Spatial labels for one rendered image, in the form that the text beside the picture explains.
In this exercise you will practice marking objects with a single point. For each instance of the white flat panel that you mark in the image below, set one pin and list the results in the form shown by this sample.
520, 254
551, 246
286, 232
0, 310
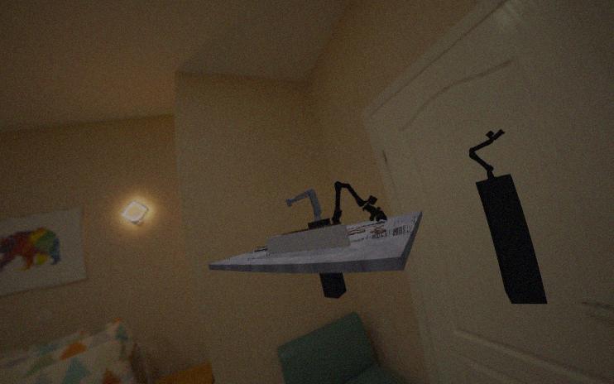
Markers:
321, 238

